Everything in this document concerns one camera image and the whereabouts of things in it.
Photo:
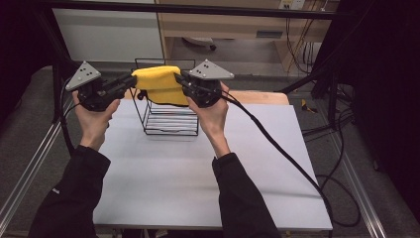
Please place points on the yellow cloth with black trim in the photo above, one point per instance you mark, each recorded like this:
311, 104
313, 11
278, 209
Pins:
161, 84

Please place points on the white cabinet panel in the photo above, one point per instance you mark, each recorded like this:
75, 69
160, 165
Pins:
107, 34

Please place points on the aluminium floor rail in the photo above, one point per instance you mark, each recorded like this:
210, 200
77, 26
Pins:
31, 168
361, 191

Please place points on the person's right hand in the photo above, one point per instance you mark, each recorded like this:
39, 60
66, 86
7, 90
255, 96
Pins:
213, 122

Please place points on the white wall socket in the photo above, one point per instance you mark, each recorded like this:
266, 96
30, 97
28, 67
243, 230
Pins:
292, 4

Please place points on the person's left hand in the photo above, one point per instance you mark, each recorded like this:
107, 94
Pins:
94, 125

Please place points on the wooden desk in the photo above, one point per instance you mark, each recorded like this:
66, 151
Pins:
231, 26

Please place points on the dark curtain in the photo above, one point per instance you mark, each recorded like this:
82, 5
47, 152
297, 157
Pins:
383, 99

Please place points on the yellow black floor tape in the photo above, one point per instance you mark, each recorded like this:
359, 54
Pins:
307, 106

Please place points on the black frame strut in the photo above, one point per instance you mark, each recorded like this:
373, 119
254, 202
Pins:
57, 95
317, 79

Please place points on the wooden table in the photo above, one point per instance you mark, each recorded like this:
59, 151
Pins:
261, 97

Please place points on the black frame crossbar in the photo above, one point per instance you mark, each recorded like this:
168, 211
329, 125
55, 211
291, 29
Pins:
198, 10

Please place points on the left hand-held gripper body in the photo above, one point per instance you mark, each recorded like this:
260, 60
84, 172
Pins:
89, 91

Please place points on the grey chair base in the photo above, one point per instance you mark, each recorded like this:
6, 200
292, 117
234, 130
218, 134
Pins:
199, 41

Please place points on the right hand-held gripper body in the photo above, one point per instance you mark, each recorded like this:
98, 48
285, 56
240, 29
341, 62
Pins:
204, 84

